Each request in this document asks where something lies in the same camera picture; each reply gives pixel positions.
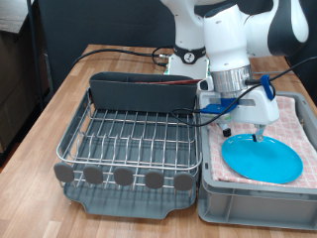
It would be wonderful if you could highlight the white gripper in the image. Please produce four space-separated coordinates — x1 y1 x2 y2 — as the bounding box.
197 88 280 144

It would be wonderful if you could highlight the blue plate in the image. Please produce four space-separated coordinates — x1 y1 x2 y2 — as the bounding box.
220 133 304 184

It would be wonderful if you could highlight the brown wooden spoon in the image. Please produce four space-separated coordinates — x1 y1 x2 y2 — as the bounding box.
133 77 203 86

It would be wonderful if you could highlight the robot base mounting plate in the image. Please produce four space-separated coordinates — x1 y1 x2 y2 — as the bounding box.
163 54 212 81

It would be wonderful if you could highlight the grey dish drying rack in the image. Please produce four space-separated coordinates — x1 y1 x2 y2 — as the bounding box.
62 98 199 220

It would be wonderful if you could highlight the pink checked cloth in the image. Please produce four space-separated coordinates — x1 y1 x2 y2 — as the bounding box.
207 94 317 189

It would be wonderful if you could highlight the grey plastic crate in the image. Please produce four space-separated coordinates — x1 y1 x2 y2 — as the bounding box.
196 86 317 231

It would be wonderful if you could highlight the dark grey cutlery holder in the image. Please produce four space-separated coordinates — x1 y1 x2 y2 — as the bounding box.
88 71 198 115

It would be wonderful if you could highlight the dark blue partition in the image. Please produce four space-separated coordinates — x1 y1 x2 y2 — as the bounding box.
37 0 317 107

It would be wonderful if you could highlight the black metal pole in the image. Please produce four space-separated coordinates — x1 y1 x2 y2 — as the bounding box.
26 0 46 112

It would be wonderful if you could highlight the brown cabinet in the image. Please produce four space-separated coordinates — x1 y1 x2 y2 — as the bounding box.
0 29 53 165

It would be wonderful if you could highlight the grey shelf top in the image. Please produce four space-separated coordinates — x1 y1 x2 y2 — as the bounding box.
0 0 35 35

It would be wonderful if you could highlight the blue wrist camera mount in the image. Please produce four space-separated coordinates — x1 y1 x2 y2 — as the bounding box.
200 97 240 116

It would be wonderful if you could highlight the black camera cable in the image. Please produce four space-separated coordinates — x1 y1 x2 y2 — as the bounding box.
170 73 275 128

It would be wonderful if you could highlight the blue cable clip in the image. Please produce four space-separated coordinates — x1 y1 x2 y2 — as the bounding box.
260 74 276 102

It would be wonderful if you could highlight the thin grey cable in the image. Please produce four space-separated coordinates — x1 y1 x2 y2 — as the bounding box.
251 68 296 75

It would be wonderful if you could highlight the black hanging cable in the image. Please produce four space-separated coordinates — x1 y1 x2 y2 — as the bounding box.
245 55 317 84

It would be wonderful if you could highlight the looped black cable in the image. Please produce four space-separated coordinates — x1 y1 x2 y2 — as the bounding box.
151 45 176 67

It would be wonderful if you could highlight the steel wire dish rack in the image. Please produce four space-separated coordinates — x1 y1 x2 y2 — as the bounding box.
53 88 203 196

